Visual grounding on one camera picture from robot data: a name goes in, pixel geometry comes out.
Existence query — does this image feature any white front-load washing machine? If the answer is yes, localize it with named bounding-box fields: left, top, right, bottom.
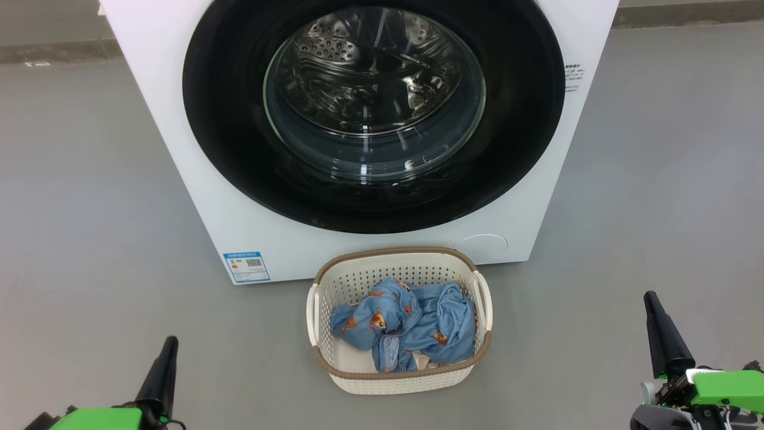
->
left=98, top=0, right=621, bottom=286

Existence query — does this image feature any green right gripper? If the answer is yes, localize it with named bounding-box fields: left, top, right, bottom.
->
left=631, top=291, right=764, bottom=430

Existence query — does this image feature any blue bear print garment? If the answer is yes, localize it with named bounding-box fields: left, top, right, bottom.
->
left=330, top=277, right=421, bottom=353
left=371, top=281, right=478, bottom=374

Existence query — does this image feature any round white filter cover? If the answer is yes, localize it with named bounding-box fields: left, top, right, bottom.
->
left=457, top=234, right=509, bottom=263

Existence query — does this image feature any stainless steel washing machine drum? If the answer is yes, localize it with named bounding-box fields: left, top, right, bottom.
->
left=266, top=6, right=485, bottom=180

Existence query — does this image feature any cream laundry basket brown rim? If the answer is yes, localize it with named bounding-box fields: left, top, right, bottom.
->
left=306, top=246, right=494, bottom=396

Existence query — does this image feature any black round glass washer door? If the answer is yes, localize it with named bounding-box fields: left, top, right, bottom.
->
left=182, top=0, right=566, bottom=235

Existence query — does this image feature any blue energy label sticker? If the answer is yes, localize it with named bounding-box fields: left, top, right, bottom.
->
left=223, top=251, right=271, bottom=284

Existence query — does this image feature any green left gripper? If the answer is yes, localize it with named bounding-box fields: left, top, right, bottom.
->
left=51, top=336, right=186, bottom=430

